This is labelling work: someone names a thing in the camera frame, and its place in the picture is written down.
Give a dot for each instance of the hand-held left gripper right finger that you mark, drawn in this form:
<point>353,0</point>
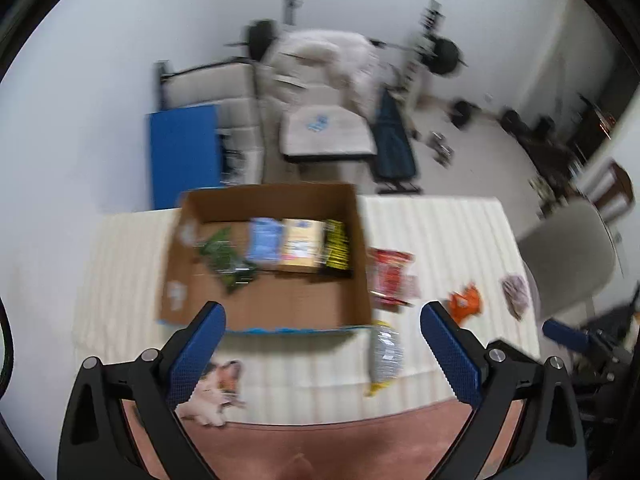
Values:
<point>452,355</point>

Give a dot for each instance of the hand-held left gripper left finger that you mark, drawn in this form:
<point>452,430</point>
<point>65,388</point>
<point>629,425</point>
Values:
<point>192,360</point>

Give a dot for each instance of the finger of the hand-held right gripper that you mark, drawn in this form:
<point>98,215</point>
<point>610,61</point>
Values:
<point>565,335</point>

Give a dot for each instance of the orange snack packet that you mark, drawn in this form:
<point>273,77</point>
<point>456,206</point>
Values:
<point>466,302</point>

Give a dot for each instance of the grey pink packet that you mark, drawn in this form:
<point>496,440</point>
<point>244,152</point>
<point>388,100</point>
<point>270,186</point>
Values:
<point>516,292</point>

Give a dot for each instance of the silver and yellow packet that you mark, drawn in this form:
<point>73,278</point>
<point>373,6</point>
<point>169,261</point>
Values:
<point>385,355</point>

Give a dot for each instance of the grey chair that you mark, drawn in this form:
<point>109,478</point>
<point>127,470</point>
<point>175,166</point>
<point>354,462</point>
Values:
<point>565,255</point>

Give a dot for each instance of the red snack packet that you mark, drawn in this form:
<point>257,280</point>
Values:
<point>390,275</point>

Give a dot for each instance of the green snack packet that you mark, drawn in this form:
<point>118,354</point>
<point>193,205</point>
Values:
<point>227,260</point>

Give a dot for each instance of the cardboard box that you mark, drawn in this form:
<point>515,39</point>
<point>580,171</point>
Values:
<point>280,300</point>

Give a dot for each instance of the white ribbed mat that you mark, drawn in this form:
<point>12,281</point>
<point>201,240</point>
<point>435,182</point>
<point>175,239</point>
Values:
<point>450,240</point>

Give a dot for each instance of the light blue packet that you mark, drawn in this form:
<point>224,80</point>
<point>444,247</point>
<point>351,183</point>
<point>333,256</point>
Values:
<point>265,240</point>

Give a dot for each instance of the wooden chair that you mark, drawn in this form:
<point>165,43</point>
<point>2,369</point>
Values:
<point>614,187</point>

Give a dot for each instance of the black and yellow packet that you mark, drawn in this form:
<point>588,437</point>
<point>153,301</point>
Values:
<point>335,247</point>

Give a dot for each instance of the blue folded board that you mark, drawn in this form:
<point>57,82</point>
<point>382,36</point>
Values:
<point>185,155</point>

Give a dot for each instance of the black weight bench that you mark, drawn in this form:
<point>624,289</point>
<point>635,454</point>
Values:
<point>392,145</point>

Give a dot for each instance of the beige sofa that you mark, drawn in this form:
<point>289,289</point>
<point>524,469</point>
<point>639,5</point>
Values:
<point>240,105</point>

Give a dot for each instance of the barbell with black plates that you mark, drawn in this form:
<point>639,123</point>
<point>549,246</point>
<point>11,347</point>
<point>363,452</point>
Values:
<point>442,55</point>

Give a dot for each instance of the weight rack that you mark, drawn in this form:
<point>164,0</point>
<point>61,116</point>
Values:
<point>425,45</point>

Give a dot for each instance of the white blanket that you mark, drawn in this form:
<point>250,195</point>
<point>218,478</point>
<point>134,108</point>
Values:
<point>340,55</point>

